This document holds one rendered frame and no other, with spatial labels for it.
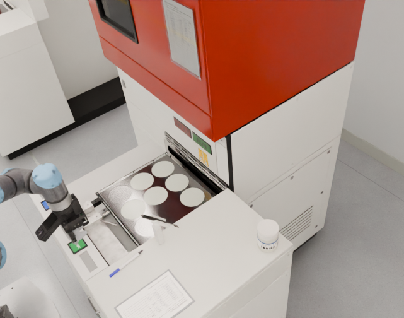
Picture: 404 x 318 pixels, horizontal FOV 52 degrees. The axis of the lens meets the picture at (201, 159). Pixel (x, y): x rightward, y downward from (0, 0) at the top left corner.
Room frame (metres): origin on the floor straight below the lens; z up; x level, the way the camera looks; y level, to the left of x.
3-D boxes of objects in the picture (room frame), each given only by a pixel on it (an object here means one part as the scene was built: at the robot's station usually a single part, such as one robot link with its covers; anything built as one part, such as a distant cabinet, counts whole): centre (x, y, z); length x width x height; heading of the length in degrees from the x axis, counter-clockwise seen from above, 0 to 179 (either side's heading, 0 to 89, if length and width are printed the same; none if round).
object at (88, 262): (1.00, 0.55, 0.89); 0.55 x 0.09 x 0.14; 32
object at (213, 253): (0.76, 0.08, 0.89); 0.62 x 0.35 x 0.14; 122
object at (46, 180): (0.90, 0.47, 1.28); 0.09 x 0.08 x 0.11; 74
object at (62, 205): (0.90, 0.47, 1.21); 0.08 x 0.08 x 0.05
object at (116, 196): (1.14, 0.21, 0.90); 0.34 x 0.34 x 0.01; 32
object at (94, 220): (1.05, 0.46, 0.89); 0.08 x 0.03 x 0.03; 122
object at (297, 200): (1.61, -0.17, 0.41); 0.82 x 0.71 x 0.82; 32
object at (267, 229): (0.80, -0.19, 1.01); 0.07 x 0.07 x 0.10
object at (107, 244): (0.98, 0.42, 0.87); 0.36 x 0.08 x 0.03; 32
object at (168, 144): (1.27, 0.04, 0.89); 0.44 x 0.02 x 0.10; 32
